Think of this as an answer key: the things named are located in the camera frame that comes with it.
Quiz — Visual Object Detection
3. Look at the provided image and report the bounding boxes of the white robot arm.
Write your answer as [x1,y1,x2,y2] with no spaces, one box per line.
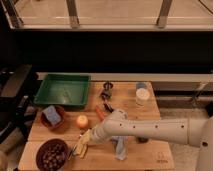
[82,109,213,171]

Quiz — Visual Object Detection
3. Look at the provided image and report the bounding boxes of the clear plastic cup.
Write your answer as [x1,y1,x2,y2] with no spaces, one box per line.
[135,82,150,106]

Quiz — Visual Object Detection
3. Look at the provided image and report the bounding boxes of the yellow apple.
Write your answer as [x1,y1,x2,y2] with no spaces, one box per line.
[76,115,89,129]

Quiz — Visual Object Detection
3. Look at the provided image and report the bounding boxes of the wooden cutting board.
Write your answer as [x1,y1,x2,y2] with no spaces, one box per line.
[18,82,174,171]

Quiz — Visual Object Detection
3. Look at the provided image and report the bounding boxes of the blue cloth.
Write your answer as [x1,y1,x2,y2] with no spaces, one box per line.
[111,136,127,161]

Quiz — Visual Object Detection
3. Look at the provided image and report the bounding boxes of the brown bowl of nuts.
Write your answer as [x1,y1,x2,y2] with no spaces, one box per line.
[36,139,68,171]

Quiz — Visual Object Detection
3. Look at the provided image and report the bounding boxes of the brown bowl with sponge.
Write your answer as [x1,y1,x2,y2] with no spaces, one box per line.
[41,105,65,130]

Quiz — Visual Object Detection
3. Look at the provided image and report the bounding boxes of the blue sponge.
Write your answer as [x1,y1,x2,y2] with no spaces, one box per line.
[43,105,61,126]

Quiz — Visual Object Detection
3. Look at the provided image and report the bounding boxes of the green plastic tray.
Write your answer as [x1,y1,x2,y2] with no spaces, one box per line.
[34,74,91,108]

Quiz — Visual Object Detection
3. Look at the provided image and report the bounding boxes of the black remote control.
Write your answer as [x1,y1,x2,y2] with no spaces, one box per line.
[137,137,149,143]

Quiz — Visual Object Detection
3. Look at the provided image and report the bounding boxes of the black chair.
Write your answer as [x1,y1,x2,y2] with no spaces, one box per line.
[0,65,38,144]

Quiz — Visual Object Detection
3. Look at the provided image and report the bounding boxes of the black handled can opener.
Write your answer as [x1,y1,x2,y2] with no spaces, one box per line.
[100,81,114,113]

